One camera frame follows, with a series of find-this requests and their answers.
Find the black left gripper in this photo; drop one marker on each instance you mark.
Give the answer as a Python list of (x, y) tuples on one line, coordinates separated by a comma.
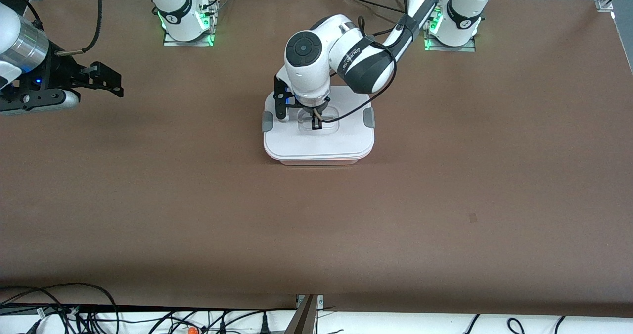
[(314, 113)]

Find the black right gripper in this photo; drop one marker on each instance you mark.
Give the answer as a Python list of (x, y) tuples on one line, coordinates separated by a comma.
[(60, 71)]

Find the white box lid grey clips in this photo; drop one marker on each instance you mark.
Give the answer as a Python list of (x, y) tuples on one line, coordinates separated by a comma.
[(316, 143)]

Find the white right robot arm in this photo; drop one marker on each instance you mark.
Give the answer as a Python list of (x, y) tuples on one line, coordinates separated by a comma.
[(170, 7)]

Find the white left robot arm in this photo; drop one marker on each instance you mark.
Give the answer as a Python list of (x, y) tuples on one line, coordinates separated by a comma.
[(316, 71)]

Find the pink plastic box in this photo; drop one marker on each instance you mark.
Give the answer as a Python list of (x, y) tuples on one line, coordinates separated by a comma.
[(321, 162)]

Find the brown table cover mat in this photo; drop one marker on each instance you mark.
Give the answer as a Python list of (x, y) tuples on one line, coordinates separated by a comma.
[(316, 235)]

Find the brown angled beam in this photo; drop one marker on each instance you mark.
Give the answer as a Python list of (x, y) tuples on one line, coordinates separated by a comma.
[(302, 319)]

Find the small orange object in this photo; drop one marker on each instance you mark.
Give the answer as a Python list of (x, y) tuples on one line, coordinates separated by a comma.
[(192, 330)]

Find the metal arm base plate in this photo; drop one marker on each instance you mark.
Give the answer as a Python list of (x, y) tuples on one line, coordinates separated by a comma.
[(173, 41), (462, 48)]

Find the small metal beam bracket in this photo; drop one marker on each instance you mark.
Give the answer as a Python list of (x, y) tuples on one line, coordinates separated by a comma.
[(320, 300)]

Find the aluminium corner bracket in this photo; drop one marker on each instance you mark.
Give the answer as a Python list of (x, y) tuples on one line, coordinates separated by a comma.
[(604, 5)]

